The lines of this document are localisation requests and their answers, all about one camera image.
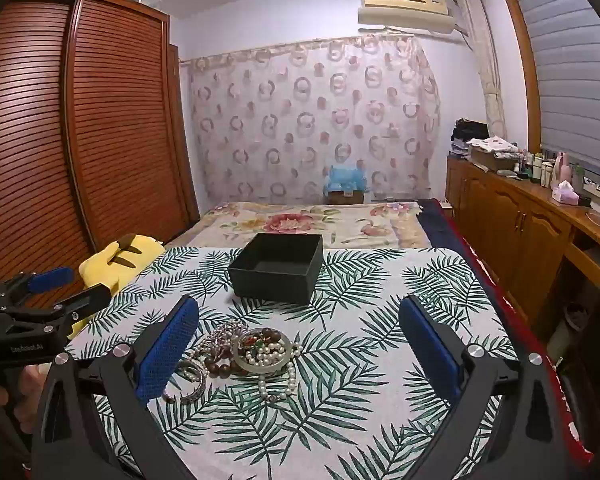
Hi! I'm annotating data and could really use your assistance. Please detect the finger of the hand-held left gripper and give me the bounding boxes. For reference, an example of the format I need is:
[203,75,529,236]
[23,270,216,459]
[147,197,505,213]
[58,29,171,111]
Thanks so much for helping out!
[0,267,76,306]
[0,283,112,335]

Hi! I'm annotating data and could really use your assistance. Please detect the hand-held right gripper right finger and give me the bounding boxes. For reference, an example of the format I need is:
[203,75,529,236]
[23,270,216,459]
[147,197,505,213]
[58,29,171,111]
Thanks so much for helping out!
[399,294,571,480]

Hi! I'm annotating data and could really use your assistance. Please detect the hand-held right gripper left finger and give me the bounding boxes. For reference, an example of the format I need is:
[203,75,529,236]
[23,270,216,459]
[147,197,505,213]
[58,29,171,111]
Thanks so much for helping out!
[30,294,201,480]

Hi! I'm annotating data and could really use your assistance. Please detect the silver bangle bracelets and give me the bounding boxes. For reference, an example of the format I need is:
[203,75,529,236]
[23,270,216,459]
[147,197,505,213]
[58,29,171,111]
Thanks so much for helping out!
[162,357,208,403]

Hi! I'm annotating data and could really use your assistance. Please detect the silver chain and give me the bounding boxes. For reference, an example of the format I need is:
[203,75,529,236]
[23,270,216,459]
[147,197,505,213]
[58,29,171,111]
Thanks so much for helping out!
[197,320,251,361]

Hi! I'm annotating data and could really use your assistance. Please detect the brown wooden bead bracelet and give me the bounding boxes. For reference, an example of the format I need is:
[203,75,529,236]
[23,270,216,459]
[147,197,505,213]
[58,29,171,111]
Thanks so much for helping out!
[202,327,288,378]

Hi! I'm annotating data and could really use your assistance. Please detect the white jade bangle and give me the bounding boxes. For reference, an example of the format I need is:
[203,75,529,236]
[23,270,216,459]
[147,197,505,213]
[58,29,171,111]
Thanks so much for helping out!
[231,330,291,376]

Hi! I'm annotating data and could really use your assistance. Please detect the black square box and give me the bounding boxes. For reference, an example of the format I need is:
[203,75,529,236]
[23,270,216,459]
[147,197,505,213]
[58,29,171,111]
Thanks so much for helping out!
[228,232,325,305]

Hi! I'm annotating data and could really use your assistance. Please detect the person's left hand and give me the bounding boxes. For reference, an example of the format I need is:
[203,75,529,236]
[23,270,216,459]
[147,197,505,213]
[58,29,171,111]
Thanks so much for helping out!
[0,362,51,431]

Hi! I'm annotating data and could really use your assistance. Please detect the yellow plush toy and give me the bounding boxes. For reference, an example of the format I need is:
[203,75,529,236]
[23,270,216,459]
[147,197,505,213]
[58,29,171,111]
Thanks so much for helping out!
[78,233,166,341]

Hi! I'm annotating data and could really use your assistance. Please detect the green leaf-print tablecloth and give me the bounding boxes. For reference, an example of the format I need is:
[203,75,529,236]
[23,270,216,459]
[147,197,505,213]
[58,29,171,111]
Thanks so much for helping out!
[65,246,521,480]

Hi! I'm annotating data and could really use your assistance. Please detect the navy blue blanket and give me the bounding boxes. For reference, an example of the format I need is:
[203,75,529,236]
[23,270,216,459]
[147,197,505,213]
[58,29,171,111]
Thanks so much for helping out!
[417,199,481,261]

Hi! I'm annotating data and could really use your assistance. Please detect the wooden sideboard cabinet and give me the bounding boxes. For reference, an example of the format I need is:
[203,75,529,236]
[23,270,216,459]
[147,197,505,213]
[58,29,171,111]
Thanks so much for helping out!
[445,155,600,331]

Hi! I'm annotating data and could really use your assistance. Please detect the small cardboard box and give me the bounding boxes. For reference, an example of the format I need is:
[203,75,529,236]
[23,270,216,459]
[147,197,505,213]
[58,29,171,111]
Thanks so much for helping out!
[327,190,368,206]

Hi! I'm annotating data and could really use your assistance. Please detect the brown louvred wooden wardrobe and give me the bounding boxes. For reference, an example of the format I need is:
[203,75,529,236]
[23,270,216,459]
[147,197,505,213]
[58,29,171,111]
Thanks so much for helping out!
[0,0,201,301]

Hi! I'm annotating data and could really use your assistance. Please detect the light blue plastic bag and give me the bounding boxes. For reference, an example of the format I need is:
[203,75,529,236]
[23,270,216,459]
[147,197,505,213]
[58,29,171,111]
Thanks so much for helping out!
[324,162,371,193]

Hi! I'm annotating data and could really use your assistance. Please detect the open cardboard box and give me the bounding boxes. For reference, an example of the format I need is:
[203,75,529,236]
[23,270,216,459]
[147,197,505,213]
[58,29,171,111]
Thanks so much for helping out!
[470,147,516,172]

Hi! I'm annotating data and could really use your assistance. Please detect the pink tissue box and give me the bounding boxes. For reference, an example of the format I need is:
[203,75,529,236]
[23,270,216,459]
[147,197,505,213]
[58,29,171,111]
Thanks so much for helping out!
[551,181,579,206]

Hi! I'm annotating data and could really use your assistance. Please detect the row of cosmetic bottles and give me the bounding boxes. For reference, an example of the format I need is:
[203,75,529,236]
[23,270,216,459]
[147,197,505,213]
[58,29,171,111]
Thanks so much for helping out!
[512,147,556,188]

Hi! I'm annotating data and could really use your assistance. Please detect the white patterned cloth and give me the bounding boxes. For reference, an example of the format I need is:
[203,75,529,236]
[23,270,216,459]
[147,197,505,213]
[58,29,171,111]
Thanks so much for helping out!
[467,136,518,161]

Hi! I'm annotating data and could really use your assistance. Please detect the pink bottle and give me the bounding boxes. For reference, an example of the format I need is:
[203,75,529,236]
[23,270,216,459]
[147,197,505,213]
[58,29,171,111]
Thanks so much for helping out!
[555,151,573,183]

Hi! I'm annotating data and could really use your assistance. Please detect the circle-print curtain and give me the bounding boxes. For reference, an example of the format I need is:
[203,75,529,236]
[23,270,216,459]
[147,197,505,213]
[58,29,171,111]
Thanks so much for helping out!
[187,35,441,206]

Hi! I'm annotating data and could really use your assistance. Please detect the cream tied window curtain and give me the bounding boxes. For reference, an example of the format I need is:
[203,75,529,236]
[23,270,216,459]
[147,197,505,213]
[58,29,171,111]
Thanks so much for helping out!
[462,0,508,143]

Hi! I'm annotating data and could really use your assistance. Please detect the grey window blind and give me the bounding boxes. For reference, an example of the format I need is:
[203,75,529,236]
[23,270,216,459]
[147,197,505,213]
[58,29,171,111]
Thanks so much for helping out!
[510,0,600,181]

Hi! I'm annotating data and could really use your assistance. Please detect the wall air conditioner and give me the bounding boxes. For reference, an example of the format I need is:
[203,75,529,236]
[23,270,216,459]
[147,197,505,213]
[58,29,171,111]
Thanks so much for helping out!
[357,0,463,36]

